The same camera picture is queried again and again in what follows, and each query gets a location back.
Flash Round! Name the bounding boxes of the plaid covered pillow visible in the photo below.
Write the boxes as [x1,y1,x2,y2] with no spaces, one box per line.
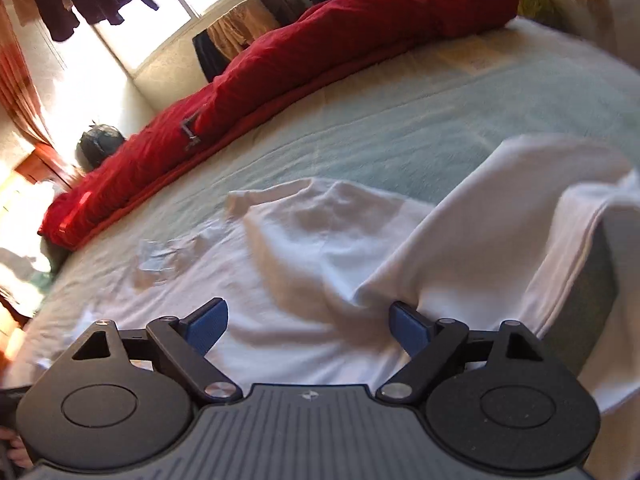
[0,247,66,311]

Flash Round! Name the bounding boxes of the yellow green bag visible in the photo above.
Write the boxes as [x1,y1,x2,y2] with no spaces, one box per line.
[517,0,556,18]

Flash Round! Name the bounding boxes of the black draped garment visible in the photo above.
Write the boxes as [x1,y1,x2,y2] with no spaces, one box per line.
[192,30,231,83]

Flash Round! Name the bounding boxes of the orange window curtain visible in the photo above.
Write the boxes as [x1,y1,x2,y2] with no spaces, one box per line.
[0,0,66,161]

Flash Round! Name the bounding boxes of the red quilt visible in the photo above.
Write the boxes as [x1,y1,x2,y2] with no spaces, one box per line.
[39,0,526,251]

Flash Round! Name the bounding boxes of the person's left hand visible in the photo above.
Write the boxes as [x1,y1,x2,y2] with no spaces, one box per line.
[0,427,32,472]

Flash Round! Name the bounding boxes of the hanging dark clothes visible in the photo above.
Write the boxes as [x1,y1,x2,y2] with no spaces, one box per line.
[17,0,161,43]

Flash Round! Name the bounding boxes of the white printed t-shirt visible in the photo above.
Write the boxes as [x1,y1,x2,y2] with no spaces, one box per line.
[10,135,640,413]

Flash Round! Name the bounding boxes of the wooden headboard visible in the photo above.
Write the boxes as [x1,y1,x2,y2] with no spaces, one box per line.
[15,144,76,196]

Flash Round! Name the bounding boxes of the yellow draped clothes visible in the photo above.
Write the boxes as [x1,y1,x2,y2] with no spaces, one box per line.
[207,0,281,61]

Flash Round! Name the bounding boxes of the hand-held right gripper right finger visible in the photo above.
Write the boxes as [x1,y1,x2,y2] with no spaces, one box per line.
[376,301,543,403]

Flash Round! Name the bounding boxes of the dark backpack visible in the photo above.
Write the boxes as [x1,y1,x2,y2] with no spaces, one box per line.
[76,121,126,171]

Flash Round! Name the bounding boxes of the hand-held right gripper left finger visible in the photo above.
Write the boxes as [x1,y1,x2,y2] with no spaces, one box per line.
[72,298,241,405]

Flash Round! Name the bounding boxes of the metal bracket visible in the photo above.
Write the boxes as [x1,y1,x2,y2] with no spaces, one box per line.
[181,112,203,151]

